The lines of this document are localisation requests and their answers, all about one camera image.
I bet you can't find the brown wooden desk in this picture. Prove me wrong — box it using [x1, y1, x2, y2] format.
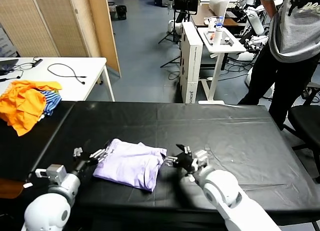
[190, 3, 248, 28]

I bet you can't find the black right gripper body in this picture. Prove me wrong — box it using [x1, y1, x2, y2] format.
[174, 151, 199, 173]

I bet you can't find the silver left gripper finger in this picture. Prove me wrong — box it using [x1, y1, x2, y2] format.
[89, 140, 115, 164]
[72, 146, 84, 159]

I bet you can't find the black laptop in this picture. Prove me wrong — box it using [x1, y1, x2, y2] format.
[0, 58, 20, 76]

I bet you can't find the black office chair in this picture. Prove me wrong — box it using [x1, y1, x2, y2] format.
[281, 81, 320, 185]

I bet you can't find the white side table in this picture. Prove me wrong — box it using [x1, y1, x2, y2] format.
[0, 56, 116, 103]

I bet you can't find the small round white robot base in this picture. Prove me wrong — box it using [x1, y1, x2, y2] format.
[167, 19, 184, 35]

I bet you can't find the tall white cardboard box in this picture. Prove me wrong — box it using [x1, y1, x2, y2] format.
[178, 21, 204, 105]

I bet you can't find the lavender t-shirt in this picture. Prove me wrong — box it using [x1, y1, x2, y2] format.
[92, 138, 168, 193]

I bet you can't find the orange garment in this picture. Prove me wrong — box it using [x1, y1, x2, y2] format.
[0, 80, 63, 137]

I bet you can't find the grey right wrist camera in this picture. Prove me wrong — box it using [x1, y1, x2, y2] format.
[191, 145, 214, 170]

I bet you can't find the white standing desk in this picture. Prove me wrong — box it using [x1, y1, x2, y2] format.
[197, 26, 247, 106]

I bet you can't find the black trash bin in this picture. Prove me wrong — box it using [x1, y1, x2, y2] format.
[115, 4, 128, 21]

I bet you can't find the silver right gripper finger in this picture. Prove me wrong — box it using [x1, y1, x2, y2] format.
[175, 143, 193, 155]
[163, 155, 179, 167]

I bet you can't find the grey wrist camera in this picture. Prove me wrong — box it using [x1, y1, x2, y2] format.
[191, 145, 214, 170]
[34, 163, 68, 186]

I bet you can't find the large white robot base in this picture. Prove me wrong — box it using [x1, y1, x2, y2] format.
[244, 66, 275, 100]

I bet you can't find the person in grey t-shirt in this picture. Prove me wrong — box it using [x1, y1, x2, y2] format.
[237, 0, 320, 131]

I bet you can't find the white curved cover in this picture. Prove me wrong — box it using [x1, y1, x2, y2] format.
[209, 0, 239, 22]

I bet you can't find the wooden folding screen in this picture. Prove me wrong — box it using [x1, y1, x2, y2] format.
[0, 0, 122, 78]

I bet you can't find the large black table cover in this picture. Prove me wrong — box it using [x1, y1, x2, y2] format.
[14, 100, 320, 227]

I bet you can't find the low white robot base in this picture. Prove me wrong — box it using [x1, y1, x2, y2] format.
[234, 51, 256, 62]

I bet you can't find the black tripod stand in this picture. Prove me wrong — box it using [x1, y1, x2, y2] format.
[158, 0, 200, 68]

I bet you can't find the white thermos bottle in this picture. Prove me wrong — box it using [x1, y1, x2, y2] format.
[212, 26, 224, 48]

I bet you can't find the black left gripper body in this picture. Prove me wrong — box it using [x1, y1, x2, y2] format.
[71, 152, 100, 176]

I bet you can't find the thick black cable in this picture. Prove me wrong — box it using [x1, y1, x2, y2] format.
[47, 63, 88, 86]

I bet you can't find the blue striped garment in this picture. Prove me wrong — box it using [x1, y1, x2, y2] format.
[39, 89, 63, 117]

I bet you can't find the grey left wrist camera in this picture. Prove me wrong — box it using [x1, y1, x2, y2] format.
[34, 163, 68, 186]

